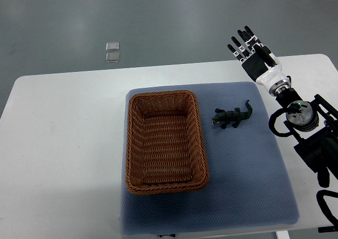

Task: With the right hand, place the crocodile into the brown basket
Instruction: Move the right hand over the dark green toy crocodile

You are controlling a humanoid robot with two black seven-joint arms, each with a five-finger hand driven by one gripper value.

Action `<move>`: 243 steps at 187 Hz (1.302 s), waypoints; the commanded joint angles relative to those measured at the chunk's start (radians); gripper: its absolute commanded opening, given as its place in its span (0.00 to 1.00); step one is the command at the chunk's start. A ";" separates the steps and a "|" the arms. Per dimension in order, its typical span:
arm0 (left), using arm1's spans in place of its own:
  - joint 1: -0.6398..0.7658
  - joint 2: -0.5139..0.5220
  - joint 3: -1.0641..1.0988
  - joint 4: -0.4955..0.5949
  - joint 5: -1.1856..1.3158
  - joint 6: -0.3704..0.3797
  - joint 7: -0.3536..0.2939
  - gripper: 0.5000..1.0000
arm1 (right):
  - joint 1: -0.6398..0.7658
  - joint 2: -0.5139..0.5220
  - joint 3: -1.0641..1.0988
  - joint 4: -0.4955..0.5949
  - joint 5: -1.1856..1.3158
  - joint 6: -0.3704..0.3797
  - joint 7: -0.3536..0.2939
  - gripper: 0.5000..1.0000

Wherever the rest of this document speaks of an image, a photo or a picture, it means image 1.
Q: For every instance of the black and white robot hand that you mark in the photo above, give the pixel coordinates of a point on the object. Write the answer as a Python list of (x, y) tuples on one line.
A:
[(259, 63)]

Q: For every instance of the dark toy crocodile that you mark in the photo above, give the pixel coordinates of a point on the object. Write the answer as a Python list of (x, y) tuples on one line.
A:
[(235, 117)]

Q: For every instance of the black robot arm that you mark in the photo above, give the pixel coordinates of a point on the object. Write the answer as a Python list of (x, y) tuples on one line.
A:
[(314, 126)]

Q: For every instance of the brown wicker basket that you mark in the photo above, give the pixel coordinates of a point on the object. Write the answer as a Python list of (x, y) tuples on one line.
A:
[(165, 151)]

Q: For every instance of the blue-grey foam mat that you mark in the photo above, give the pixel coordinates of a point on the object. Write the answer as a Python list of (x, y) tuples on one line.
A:
[(248, 187)]

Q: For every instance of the upper metal floor plate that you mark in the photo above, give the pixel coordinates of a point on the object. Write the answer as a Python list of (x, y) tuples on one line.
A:
[(112, 46)]

